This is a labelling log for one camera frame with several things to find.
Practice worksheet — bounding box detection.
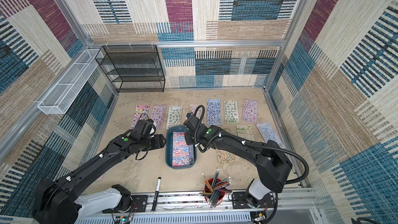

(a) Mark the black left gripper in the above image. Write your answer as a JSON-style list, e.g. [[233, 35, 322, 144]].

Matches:
[[140, 134, 169, 151]]

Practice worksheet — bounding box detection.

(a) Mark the pink bonbon sticker sheet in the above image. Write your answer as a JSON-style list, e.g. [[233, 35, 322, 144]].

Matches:
[[188, 104, 203, 119]]

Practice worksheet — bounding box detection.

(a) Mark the teal plastic storage box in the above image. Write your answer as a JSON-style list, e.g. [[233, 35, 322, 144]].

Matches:
[[165, 125, 197, 169]]

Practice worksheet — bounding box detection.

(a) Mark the green dinosaur sticker sheet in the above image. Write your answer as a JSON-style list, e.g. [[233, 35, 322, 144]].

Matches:
[[166, 105, 183, 130]]

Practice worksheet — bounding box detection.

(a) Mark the pink cat sticker sheet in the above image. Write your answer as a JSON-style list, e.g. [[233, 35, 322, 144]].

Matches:
[[131, 105, 150, 129]]

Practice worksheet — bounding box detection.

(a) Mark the purple sticker sheet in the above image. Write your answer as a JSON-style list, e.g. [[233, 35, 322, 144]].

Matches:
[[150, 104, 167, 130]]

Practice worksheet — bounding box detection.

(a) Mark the blue penguin sticker sheet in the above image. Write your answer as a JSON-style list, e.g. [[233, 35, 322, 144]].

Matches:
[[207, 99, 221, 125]]

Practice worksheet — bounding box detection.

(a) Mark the panda sticker sheet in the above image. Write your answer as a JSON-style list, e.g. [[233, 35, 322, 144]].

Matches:
[[217, 150, 235, 164]]

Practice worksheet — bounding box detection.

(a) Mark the green frog sticker sheet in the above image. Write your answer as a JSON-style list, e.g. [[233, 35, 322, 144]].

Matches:
[[224, 100, 239, 123]]

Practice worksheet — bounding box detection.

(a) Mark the green house sticker sheet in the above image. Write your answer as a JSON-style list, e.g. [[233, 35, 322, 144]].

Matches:
[[236, 125, 255, 141]]

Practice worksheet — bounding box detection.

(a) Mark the pink character sticker sheet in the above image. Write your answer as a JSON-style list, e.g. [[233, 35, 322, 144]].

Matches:
[[242, 99, 258, 123]]

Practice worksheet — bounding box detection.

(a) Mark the pastel sticker sheet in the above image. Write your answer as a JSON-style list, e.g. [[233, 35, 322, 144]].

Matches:
[[256, 122, 286, 149]]

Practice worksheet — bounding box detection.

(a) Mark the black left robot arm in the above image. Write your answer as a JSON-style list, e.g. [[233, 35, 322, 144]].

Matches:
[[32, 119, 166, 224]]

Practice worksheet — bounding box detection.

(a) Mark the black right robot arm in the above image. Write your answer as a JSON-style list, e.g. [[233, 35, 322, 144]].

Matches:
[[183, 113, 292, 207]]

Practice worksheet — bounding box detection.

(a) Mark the red pencil cup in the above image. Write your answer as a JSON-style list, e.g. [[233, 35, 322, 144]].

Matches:
[[201, 178, 229, 207]]

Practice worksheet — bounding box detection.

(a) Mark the black marker pen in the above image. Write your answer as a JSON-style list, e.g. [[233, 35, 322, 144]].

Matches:
[[151, 177, 161, 212]]

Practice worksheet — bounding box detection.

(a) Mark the black wire shelf rack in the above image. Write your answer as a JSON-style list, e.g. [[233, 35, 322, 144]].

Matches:
[[95, 45, 165, 93]]

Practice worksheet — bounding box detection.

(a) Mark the white wire mesh basket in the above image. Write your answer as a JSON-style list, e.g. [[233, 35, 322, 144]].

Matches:
[[38, 49, 99, 115]]

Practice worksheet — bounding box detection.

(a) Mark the black corrugated cable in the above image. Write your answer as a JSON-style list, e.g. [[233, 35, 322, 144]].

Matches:
[[192, 105, 310, 224]]

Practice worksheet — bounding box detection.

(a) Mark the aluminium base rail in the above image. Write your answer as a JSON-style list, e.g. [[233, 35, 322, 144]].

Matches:
[[55, 191, 280, 224]]

